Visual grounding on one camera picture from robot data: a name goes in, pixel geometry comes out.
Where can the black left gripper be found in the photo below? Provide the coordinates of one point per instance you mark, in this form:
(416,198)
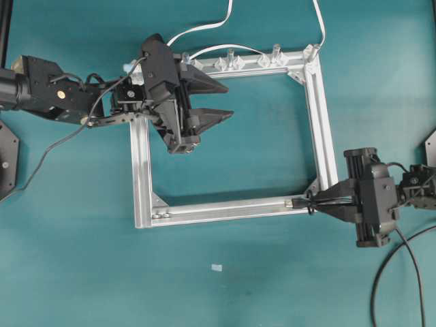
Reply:
(161,83)

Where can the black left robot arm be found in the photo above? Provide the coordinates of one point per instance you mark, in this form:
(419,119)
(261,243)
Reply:
(42,88)

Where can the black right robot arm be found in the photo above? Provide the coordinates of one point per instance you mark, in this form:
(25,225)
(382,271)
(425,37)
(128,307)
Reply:
(417,188)

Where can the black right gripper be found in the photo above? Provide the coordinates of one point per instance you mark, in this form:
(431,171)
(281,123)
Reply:
(376,196)

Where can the small tape scrap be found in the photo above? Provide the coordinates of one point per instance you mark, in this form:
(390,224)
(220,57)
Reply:
(217,267)

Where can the aluminium extrusion frame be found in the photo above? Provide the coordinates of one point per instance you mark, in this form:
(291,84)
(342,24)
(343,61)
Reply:
(277,145)

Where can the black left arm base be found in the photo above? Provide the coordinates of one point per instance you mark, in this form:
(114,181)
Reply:
(9,144)

